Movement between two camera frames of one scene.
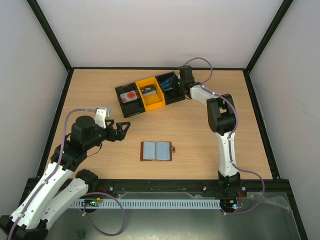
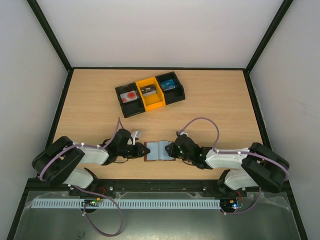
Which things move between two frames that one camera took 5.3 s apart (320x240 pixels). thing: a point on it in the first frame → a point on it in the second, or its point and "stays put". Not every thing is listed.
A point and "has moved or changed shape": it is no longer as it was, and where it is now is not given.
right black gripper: [180, 83] → [173, 149]
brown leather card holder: [155, 150] stays put
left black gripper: [120, 135] → [139, 147]
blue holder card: [166, 83] has moved or changed shape
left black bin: [131, 107] stays put
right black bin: [171, 95] stays put
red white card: [128, 96] stays put
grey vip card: [148, 90] stays put
